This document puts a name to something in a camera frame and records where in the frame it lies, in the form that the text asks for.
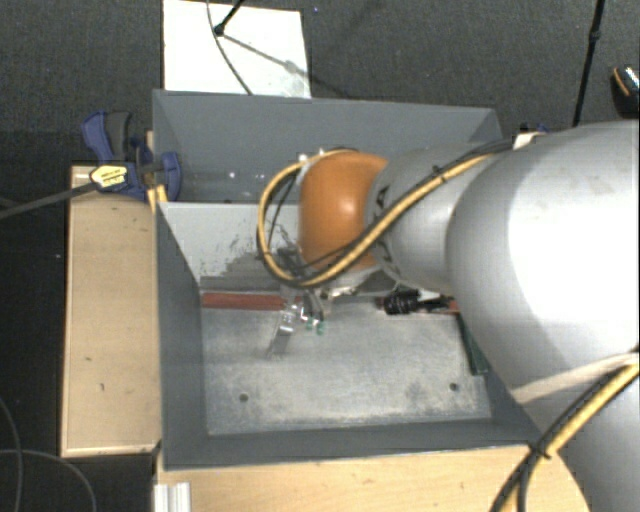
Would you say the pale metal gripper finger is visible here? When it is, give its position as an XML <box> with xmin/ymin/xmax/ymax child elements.
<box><xmin>264</xmin><ymin>311</ymin><xmax>297</xmax><ymax>360</ymax></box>

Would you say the red-brown flat block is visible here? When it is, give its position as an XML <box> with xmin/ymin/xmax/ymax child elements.
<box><xmin>200</xmin><ymin>291</ymin><xmax>302</xmax><ymax>312</ymax></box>

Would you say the grey metal bin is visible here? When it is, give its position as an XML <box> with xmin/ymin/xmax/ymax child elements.
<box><xmin>151</xmin><ymin>88</ymin><xmax>545</xmax><ymax>471</ymax></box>

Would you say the pale wood flat board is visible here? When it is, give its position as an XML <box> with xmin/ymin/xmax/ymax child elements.
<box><xmin>59</xmin><ymin>163</ymin><xmax>164</xmax><ymax>459</ymax></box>

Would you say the black cylinder on white bracket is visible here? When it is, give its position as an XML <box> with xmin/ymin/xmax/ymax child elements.
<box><xmin>327</xmin><ymin>282</ymin><xmax>455</xmax><ymax>317</ymax></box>

